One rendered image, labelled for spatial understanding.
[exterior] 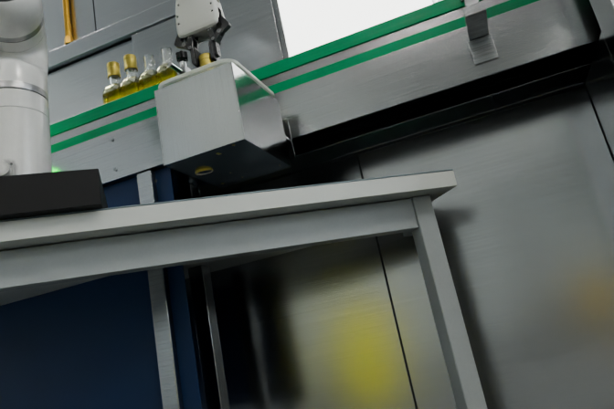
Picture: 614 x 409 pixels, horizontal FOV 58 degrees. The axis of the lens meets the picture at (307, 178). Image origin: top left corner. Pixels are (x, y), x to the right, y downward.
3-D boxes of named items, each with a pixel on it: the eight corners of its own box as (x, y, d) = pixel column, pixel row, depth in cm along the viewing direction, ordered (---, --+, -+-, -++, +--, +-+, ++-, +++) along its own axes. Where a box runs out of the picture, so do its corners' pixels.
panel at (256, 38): (449, 33, 140) (415, -77, 150) (447, 27, 138) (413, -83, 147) (149, 139, 166) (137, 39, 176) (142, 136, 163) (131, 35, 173)
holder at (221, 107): (300, 172, 123) (287, 109, 128) (245, 139, 98) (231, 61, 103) (232, 193, 128) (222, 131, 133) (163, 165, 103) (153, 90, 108)
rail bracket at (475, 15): (499, 61, 115) (469, -30, 121) (496, 24, 100) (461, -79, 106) (475, 68, 116) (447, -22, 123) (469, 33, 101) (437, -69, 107)
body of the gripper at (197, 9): (223, -9, 126) (231, 34, 122) (184, 7, 128) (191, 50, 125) (206, -27, 119) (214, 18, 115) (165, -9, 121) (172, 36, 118)
